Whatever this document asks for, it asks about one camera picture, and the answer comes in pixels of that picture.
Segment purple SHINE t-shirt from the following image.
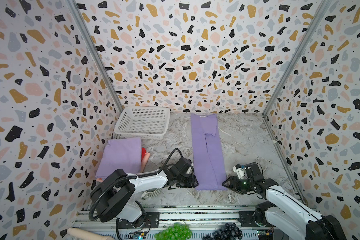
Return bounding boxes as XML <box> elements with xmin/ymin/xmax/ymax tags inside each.
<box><xmin>191</xmin><ymin>114</ymin><xmax>227</xmax><ymax>191</ymax></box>

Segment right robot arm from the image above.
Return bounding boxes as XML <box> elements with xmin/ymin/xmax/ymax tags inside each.
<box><xmin>222</xmin><ymin>163</ymin><xmax>346</xmax><ymax>240</ymax></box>

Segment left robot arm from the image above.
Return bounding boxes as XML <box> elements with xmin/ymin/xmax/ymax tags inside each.
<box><xmin>89</xmin><ymin>158</ymin><xmax>199</xmax><ymax>228</ymax></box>

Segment folded purple t-shirt on stack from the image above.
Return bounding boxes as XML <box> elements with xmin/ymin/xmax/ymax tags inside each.
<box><xmin>95</xmin><ymin>138</ymin><xmax>142</xmax><ymax>180</ymax></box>

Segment folded pink t-shirt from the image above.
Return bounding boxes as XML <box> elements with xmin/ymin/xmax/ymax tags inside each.
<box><xmin>141</xmin><ymin>152</ymin><xmax>151</xmax><ymax>173</ymax></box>

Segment folded red t-shirt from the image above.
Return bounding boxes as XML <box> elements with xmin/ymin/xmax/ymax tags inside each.
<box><xmin>142</xmin><ymin>148</ymin><xmax>147</xmax><ymax>161</ymax></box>

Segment right small circuit board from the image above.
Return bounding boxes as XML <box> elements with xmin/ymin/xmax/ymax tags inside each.
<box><xmin>257</xmin><ymin>230</ymin><xmax>274</xmax><ymax>240</ymax></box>

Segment dark purple grape bunch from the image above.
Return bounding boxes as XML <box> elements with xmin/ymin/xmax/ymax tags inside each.
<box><xmin>202</xmin><ymin>223</ymin><xmax>243</xmax><ymax>240</ymax></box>

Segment green grape bunch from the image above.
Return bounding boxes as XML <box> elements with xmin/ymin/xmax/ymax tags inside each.
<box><xmin>154</xmin><ymin>223</ymin><xmax>193</xmax><ymax>240</ymax></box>

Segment white plastic laundry basket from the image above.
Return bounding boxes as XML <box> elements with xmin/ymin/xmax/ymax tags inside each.
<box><xmin>115</xmin><ymin>106</ymin><xmax>171</xmax><ymax>140</ymax></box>

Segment small green circuit board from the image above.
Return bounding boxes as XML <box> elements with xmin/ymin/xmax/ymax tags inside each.
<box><xmin>127</xmin><ymin>231</ymin><xmax>147</xmax><ymax>240</ymax></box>

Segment wooden rolling pin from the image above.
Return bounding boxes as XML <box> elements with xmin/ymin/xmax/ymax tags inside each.
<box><xmin>67</xmin><ymin>228</ymin><xmax>115</xmax><ymax>240</ymax></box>

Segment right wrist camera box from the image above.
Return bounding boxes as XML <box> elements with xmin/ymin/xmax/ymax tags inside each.
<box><xmin>233</xmin><ymin>164</ymin><xmax>245</xmax><ymax>180</ymax></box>

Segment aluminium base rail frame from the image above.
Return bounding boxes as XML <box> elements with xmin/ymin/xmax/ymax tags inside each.
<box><xmin>71</xmin><ymin>204</ymin><xmax>329</xmax><ymax>240</ymax></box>

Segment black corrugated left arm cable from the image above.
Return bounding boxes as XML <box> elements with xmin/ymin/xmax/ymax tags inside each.
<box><xmin>87</xmin><ymin>147</ymin><xmax>184</xmax><ymax>240</ymax></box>

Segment right corner aluminium post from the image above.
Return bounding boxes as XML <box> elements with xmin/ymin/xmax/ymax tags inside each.
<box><xmin>262</xmin><ymin>0</ymin><xmax>331</xmax><ymax>119</ymax></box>

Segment corner aluminium post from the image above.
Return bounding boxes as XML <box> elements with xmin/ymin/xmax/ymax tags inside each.
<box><xmin>66</xmin><ymin>0</ymin><xmax>123</xmax><ymax>114</ymax></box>
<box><xmin>262</xmin><ymin>0</ymin><xmax>331</xmax><ymax>119</ymax></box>

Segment left corner aluminium post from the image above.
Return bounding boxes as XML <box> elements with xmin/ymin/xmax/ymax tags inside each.
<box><xmin>66</xmin><ymin>0</ymin><xmax>123</xmax><ymax>114</ymax></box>

